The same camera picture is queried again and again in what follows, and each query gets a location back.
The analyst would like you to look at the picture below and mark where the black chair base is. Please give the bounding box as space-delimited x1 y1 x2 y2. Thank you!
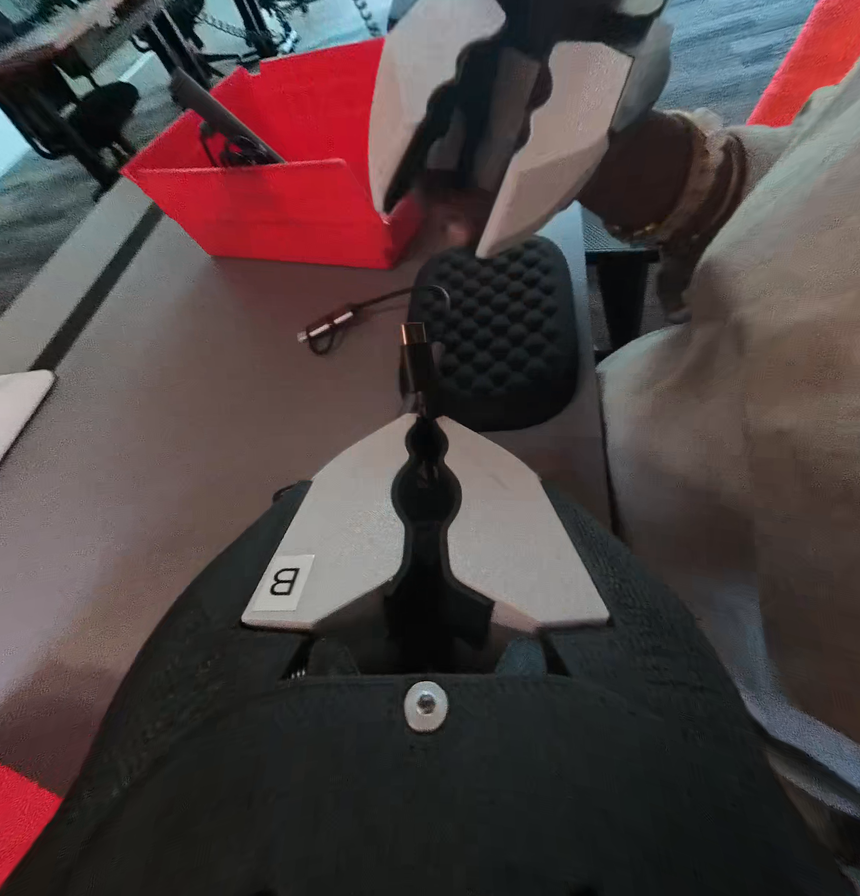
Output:
192 0 312 61

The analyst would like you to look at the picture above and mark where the person's right hand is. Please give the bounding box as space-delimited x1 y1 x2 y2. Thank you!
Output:
577 111 691 229

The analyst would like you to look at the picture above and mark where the white flat pad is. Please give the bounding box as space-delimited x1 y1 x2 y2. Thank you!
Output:
0 370 56 487

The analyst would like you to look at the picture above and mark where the dark grey slab device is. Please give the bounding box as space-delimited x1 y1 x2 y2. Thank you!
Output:
169 66 288 168

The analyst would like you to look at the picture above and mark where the red box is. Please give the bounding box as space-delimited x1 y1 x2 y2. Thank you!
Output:
120 38 425 271

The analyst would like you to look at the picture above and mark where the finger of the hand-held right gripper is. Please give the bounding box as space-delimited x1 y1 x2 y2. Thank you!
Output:
367 0 509 215
475 20 672 259

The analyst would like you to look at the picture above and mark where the black side table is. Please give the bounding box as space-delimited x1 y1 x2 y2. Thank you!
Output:
583 206 663 352

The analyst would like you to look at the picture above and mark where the gold chain bracelet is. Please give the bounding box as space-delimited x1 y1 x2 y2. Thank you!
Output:
604 217 683 246

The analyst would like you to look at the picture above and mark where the person's beige clothing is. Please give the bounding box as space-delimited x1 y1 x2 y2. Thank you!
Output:
597 308 860 896

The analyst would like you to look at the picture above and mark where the red panel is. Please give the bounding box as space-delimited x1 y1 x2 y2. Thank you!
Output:
747 0 860 128
0 752 64 896

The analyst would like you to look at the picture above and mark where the black coiled cable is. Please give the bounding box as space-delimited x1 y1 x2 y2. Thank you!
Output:
199 122 277 169

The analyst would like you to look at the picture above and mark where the person's right forearm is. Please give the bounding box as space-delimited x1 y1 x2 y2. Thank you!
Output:
654 42 860 330

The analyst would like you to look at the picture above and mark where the black quilted case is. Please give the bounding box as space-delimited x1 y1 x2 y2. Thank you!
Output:
408 237 579 433

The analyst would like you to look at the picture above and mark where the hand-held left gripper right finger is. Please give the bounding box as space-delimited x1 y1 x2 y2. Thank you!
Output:
430 414 612 631

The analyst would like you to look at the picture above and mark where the beaded bracelet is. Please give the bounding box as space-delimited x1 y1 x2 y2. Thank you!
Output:
654 112 749 247

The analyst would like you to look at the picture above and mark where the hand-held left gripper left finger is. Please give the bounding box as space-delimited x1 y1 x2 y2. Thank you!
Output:
241 412 425 631

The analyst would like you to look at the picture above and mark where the black usb cable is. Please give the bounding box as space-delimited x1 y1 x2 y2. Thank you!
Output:
297 286 451 356

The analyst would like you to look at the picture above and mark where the dark table with black legs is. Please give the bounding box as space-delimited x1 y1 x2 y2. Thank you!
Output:
0 0 214 201

